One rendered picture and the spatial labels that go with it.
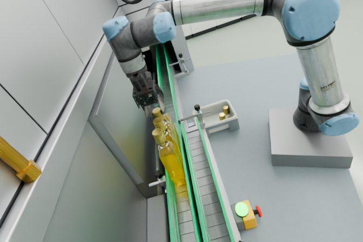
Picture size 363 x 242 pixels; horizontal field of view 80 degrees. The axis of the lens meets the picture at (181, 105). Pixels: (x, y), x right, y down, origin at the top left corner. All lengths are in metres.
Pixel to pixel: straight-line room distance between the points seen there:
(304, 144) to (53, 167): 0.90
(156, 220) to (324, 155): 0.68
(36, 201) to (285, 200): 0.82
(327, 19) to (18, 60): 0.67
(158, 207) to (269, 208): 0.42
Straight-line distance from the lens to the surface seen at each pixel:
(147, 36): 0.61
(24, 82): 0.52
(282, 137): 1.06
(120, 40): 0.64
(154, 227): 0.88
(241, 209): 0.85
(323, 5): 0.62
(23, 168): 0.42
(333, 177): 1.06
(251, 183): 1.02
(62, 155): 0.49
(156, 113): 0.80
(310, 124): 1.06
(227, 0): 0.72
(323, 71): 0.74
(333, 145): 1.06
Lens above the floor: 1.62
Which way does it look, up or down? 36 degrees down
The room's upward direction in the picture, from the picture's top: 21 degrees counter-clockwise
